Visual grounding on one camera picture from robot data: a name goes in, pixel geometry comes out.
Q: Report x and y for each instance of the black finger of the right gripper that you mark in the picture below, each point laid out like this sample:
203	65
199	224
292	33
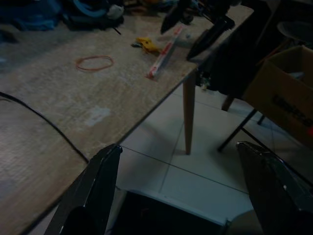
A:
207	40
173	16

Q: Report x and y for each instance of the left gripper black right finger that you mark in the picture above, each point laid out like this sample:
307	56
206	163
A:
276	195

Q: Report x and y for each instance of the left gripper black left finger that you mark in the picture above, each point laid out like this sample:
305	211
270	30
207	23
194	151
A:
95	186

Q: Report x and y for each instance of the black rubbish bin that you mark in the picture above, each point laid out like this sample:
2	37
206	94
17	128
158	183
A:
168	216

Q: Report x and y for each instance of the black folding chair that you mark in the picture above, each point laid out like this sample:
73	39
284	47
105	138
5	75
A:
234	66

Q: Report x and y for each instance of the long red white packet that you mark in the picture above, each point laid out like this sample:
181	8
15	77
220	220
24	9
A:
164	53

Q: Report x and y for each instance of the yellow crumpled wrapper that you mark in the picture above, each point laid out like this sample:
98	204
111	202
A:
148	45

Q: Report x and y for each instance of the grey plush toy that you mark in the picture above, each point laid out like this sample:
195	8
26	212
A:
115	11

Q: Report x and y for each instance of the wooden table leg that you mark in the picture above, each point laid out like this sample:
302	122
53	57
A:
189	117

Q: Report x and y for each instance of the black backpack light blue trim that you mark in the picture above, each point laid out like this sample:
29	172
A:
90	16

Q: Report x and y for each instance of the brown cardboard box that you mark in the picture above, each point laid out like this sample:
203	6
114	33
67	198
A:
278	95

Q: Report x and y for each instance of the orange rubber band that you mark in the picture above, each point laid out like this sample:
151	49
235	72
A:
80	60

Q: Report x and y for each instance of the blue bag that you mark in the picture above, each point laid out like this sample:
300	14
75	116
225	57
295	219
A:
29	12

